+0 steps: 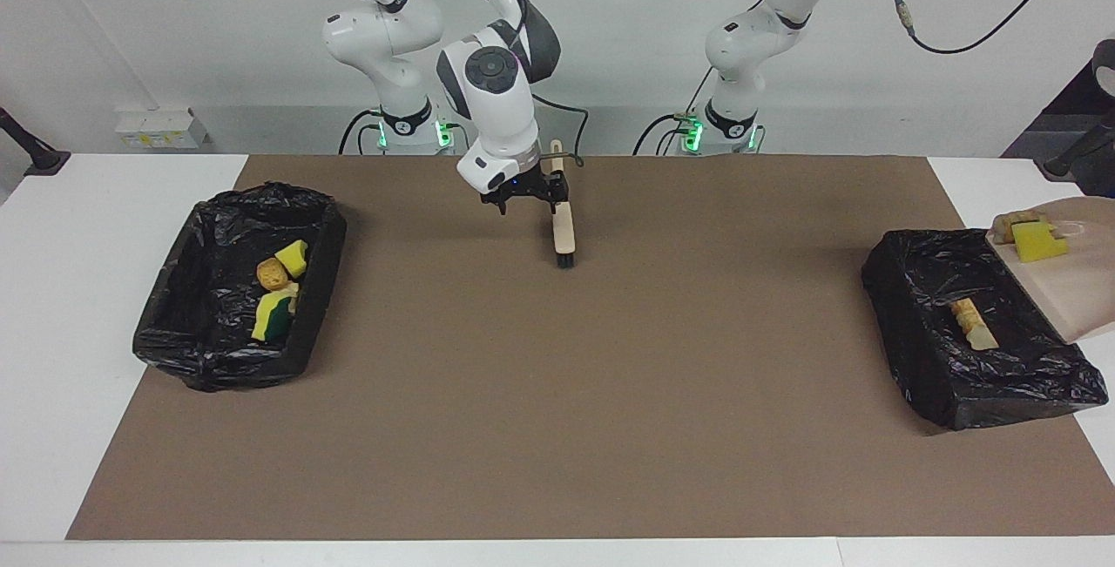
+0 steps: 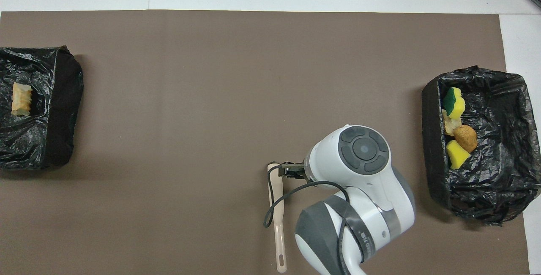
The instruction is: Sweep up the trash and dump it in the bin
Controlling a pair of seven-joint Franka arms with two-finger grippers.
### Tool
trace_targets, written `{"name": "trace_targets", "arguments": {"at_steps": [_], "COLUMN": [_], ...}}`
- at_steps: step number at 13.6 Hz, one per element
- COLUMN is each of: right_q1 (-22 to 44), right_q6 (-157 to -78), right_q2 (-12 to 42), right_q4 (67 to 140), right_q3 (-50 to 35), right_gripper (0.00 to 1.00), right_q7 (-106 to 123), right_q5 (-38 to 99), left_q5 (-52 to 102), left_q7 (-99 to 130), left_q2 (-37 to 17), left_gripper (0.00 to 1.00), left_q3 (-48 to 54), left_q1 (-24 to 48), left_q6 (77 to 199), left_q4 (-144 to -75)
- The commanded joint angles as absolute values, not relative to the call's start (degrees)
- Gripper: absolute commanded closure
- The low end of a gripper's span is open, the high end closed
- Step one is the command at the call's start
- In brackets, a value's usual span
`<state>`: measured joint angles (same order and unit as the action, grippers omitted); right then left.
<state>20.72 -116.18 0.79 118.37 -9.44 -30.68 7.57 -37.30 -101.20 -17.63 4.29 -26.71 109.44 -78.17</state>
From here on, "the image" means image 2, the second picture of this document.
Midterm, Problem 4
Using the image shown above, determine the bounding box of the green and yellow sponge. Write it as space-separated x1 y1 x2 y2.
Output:
442 87 466 120

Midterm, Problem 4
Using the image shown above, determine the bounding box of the yellow wedge sponge piece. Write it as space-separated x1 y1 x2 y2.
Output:
446 139 472 170

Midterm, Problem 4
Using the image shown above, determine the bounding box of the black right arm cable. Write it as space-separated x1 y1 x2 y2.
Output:
263 163 352 275

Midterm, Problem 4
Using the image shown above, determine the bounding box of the golden croissant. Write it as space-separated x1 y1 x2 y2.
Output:
11 82 33 117

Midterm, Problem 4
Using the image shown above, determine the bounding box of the beige hand brush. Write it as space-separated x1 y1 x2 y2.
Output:
268 163 287 273

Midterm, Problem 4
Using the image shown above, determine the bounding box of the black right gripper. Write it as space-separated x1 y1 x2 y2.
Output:
278 162 307 180

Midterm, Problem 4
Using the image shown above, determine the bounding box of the pale torn bread chunk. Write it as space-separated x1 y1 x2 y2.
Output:
442 109 462 136

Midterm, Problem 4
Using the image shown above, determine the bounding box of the brown table mat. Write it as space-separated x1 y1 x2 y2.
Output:
0 10 531 275

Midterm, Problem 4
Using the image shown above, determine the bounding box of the bin with black plastic bag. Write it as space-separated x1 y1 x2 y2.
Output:
421 65 541 226
0 46 84 171

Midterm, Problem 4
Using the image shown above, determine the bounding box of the brown bread roll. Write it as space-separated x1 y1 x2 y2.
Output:
454 125 478 153

